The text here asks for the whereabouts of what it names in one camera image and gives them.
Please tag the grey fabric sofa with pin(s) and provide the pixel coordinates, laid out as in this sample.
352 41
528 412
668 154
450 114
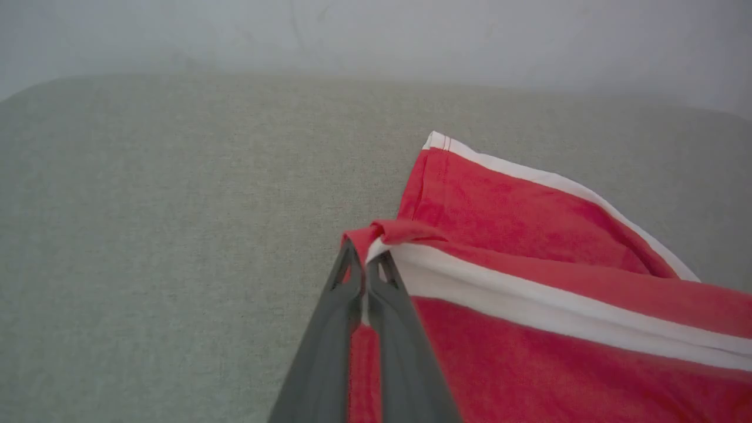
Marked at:
176 235

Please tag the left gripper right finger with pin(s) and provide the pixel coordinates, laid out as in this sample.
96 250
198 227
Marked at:
405 352

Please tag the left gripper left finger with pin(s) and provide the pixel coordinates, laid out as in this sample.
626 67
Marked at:
326 352

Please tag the red cloth garment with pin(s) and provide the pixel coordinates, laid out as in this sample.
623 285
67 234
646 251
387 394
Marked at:
558 352

